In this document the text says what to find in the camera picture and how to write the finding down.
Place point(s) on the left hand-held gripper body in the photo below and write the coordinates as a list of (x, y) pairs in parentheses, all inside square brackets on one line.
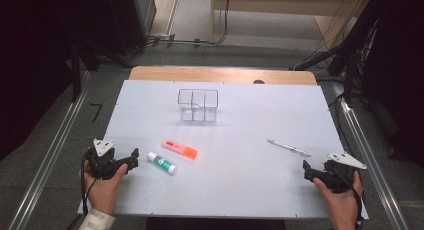
[(100, 163)]

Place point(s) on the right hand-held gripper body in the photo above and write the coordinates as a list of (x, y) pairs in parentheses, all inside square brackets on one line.
[(340, 176)]

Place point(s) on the clear plastic pen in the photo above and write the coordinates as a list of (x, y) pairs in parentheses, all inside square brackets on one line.
[(288, 147)]

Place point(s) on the white green glue stick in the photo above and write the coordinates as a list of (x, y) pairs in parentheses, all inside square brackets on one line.
[(161, 162)]

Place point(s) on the pink orange highlighter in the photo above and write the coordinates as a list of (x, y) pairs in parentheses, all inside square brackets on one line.
[(180, 148)]

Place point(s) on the clear plastic desk organizer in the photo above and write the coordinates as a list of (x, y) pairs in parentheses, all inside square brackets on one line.
[(198, 106)]

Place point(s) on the person's left hand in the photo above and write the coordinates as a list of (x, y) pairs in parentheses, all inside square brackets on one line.
[(101, 193)]

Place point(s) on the person's right hand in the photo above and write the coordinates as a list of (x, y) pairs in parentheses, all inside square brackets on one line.
[(343, 210)]

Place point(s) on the black metal stand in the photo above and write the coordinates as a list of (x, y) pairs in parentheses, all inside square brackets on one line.
[(76, 73)]

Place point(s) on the dark cabinet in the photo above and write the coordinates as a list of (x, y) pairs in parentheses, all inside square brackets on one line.
[(138, 16)]

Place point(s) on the light wooden furniture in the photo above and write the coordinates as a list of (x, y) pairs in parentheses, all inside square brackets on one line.
[(283, 3)]

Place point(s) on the metal floor rail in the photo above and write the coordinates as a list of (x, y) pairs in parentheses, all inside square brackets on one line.
[(50, 153), (370, 146)]

